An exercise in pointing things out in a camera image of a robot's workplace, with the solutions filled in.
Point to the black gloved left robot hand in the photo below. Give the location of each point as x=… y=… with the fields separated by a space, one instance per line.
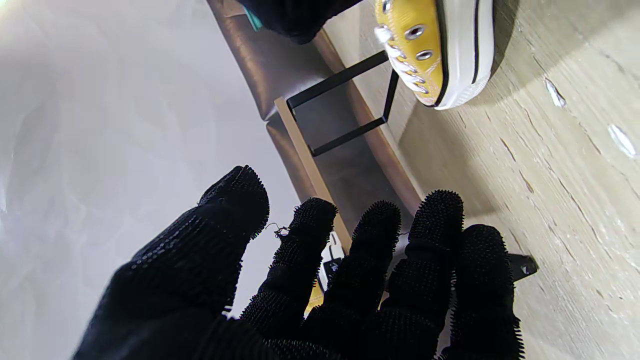
x=190 y=280

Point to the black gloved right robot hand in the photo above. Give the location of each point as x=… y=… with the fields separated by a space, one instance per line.
x=295 y=17

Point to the yellow canvas sneaker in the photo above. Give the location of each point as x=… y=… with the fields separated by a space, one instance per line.
x=440 y=50
x=327 y=270

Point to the teal plastic basin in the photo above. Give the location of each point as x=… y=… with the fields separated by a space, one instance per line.
x=254 y=19

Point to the small wooden stand black legs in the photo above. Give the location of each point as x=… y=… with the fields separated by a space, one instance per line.
x=310 y=165

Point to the white paper scrap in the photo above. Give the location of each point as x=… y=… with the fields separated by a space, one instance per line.
x=555 y=93
x=622 y=141

